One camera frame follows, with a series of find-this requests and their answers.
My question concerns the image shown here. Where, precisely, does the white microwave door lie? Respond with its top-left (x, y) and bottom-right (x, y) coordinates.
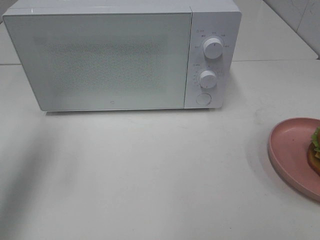
top-left (4, 13), bottom-right (191, 112)

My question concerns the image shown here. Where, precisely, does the white microwave knob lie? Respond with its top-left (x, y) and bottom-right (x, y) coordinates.
top-left (202, 36), bottom-right (224, 60)
top-left (198, 70), bottom-right (218, 89)

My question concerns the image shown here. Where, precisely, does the pink round plate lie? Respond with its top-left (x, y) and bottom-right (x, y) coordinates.
top-left (268, 117), bottom-right (320, 202)

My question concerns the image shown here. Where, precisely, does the burger with lettuce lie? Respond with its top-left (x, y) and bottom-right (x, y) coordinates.
top-left (307, 126), bottom-right (320, 175)

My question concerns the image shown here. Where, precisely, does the white microwave oven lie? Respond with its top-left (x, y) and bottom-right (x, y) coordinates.
top-left (2, 4), bottom-right (242, 112)

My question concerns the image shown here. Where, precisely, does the white round door button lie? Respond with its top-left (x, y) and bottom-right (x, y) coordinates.
top-left (196, 93), bottom-right (212, 106)

